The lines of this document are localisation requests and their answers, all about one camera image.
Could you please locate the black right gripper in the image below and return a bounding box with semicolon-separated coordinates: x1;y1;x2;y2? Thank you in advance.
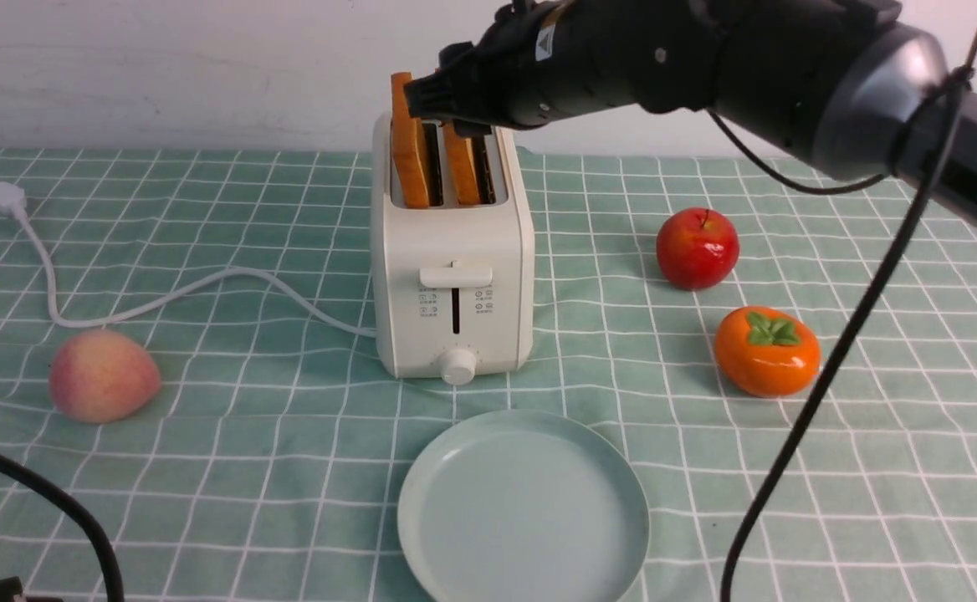
405;1;719;140

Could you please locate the toasted bread slice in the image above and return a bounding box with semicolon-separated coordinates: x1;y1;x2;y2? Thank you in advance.
442;122;483;206
391;72;431;209

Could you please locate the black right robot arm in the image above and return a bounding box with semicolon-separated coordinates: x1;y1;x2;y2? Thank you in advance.
405;1;950;186

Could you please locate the white two-slot toaster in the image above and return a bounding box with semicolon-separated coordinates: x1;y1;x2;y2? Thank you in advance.
370;113;535;386

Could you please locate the red apple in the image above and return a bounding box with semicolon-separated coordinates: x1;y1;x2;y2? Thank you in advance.
656;207;740;291

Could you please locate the green checkered tablecloth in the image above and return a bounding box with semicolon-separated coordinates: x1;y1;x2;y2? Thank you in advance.
0;149;977;601

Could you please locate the orange persimmon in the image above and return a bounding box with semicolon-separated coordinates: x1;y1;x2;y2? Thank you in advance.
713;306;822;399

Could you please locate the light green round plate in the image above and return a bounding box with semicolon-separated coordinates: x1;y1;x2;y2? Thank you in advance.
396;409;652;601

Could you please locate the pink peach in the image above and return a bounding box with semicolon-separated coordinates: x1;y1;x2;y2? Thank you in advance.
49;330;162;424

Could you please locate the white toaster power cable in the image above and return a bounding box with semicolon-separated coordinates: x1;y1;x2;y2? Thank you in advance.
0;182;378;339

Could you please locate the black robot cable right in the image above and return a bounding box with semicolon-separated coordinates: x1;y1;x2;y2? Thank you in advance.
706;0;977;602

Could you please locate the black cable lower left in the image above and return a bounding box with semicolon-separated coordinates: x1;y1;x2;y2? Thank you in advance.
0;435;125;602

